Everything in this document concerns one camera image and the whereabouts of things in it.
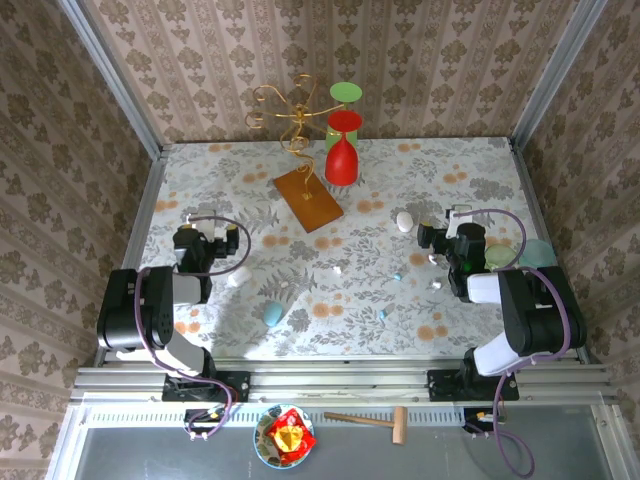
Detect white capsule-shaped charging case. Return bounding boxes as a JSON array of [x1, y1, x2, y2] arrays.
[[226, 266, 253, 289]]

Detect blue earbud charging case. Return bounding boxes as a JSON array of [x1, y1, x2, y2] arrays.
[[262, 301, 285, 329]]

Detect green translucent cup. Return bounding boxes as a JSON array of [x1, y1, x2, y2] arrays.
[[483, 243, 519, 274]]

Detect teal translucent cup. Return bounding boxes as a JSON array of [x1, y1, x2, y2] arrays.
[[517, 238, 557, 271]]

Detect red plastic wine glass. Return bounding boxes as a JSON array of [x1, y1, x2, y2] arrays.
[[323, 109, 364, 188]]

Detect green plastic wine glass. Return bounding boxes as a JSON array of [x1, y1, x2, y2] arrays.
[[324, 81, 364, 151]]

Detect small wooden mallet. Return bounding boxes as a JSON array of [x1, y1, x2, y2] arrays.
[[323, 405, 409, 446]]

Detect patterned ceramic bowl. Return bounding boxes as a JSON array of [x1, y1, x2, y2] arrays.
[[252, 402, 316, 470]]

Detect red and yellow snack packet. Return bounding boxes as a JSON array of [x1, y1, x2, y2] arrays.
[[264, 407, 318, 466]]

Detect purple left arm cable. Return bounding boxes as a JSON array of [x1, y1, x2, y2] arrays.
[[133, 214, 252, 441]]

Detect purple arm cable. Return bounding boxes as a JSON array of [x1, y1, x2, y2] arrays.
[[464, 208, 574, 479], [133, 214, 252, 441]]

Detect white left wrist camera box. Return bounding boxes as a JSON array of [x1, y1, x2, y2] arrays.
[[187, 209, 219, 242]]

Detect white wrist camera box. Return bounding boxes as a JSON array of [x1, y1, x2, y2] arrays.
[[187, 209, 219, 242], [444, 203, 474, 239]]

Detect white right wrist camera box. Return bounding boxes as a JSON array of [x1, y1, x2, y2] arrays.
[[444, 203, 474, 239]]

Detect aluminium table side rail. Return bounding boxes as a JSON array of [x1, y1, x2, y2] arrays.
[[507, 137, 594, 364], [92, 144, 170, 364]]

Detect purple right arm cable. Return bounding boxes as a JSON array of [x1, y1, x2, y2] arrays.
[[464, 208, 574, 479]]

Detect gold wire stand wooden base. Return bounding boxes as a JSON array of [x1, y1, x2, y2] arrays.
[[244, 73, 346, 235]]

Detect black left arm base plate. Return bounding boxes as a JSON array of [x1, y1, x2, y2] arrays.
[[162, 370, 251, 403]]

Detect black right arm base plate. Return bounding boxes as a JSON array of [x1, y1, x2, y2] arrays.
[[427, 368, 520, 403]]

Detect black cable connector box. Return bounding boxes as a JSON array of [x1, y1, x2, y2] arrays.
[[462, 407, 501, 435], [183, 407, 225, 435]]

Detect long aluminium base rail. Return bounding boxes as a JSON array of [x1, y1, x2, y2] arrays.
[[69, 355, 624, 405]]

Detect slotted grey cable duct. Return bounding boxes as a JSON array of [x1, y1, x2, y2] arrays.
[[82, 407, 466, 427]]

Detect aluminium frame post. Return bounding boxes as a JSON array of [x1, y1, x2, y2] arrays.
[[57, 0, 164, 159], [512, 0, 614, 149]]

